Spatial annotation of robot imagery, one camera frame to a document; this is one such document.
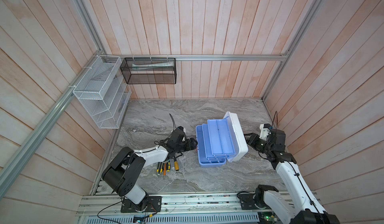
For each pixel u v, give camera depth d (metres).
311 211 0.40
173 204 0.75
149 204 0.73
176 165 0.85
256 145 0.71
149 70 1.04
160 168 0.84
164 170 0.84
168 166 0.84
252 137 0.74
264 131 0.74
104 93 0.72
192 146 0.80
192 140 0.82
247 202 0.74
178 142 0.71
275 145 0.61
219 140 0.82
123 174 0.45
